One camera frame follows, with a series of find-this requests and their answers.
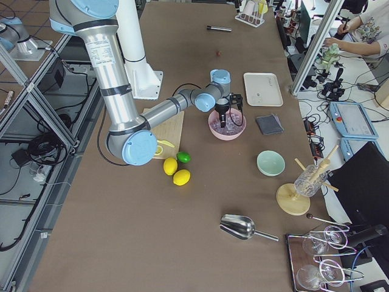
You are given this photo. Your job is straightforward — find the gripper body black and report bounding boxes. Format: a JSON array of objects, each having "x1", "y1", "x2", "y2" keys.
[{"x1": 215, "y1": 98, "x2": 229, "y2": 115}]

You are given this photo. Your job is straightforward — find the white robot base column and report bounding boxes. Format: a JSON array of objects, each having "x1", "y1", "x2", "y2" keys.
[{"x1": 116, "y1": 0, "x2": 164, "y2": 100}]

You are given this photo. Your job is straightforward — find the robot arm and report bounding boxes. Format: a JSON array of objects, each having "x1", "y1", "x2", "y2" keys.
[{"x1": 49, "y1": 1, "x2": 231, "y2": 165}]

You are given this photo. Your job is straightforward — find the pink plastic cup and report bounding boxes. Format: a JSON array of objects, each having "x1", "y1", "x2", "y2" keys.
[{"x1": 243, "y1": 0, "x2": 255, "y2": 16}]

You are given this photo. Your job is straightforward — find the yellow plastic cup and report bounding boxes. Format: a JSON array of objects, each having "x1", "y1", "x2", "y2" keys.
[{"x1": 258, "y1": 0, "x2": 268, "y2": 14}]

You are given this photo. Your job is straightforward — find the steel ice scoop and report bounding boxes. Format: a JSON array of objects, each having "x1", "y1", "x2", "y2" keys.
[{"x1": 219, "y1": 214, "x2": 279, "y2": 242}]

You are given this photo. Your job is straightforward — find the pink bowl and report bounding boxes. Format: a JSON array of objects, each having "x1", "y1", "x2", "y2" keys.
[{"x1": 208, "y1": 108, "x2": 246, "y2": 141}]

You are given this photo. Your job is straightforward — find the cream tray with bear drawing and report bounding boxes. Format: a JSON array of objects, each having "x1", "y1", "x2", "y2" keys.
[{"x1": 243, "y1": 72, "x2": 283, "y2": 107}]

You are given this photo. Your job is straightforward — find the grey folded cloth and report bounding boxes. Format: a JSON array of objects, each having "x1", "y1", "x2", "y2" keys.
[{"x1": 255, "y1": 114, "x2": 284, "y2": 135}]

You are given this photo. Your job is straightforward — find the wooden cutting board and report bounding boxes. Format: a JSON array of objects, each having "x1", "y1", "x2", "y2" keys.
[{"x1": 151, "y1": 112, "x2": 184, "y2": 159}]

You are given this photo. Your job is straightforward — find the green lime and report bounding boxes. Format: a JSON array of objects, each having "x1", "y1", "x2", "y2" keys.
[{"x1": 176, "y1": 151, "x2": 191, "y2": 163}]

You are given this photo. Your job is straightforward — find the yellow plastic knife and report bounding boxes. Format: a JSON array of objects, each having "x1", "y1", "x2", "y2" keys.
[{"x1": 157, "y1": 140, "x2": 175, "y2": 148}]

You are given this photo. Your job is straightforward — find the mint green bowl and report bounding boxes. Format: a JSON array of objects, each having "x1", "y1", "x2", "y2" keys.
[{"x1": 256, "y1": 150, "x2": 286, "y2": 176}]

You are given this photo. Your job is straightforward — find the lemon slice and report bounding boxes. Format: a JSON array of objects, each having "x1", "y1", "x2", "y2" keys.
[{"x1": 154, "y1": 145, "x2": 164, "y2": 156}]

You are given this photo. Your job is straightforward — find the yellow lemon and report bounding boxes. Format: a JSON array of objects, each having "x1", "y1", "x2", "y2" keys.
[
  {"x1": 163, "y1": 157, "x2": 178, "y2": 176},
  {"x1": 173, "y1": 169, "x2": 191, "y2": 186}
]

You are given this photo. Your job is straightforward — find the clear textured glass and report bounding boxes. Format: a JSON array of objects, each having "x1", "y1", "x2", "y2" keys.
[{"x1": 294, "y1": 165, "x2": 328, "y2": 197}]

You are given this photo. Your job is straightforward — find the blue teach pendant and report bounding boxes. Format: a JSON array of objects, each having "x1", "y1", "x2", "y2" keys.
[
  {"x1": 329, "y1": 102, "x2": 379, "y2": 139},
  {"x1": 340, "y1": 137, "x2": 383, "y2": 162}
]

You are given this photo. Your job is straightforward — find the seated person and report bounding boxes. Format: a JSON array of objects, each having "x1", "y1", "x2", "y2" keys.
[{"x1": 323, "y1": 9, "x2": 388, "y2": 58}]

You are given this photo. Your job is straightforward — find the wine glass rack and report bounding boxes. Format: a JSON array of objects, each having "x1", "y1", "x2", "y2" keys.
[{"x1": 286, "y1": 223, "x2": 364, "y2": 291}]

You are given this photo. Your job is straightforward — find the white wire cup rack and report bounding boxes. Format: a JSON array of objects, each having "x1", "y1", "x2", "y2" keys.
[{"x1": 235, "y1": 0, "x2": 265, "y2": 28}]

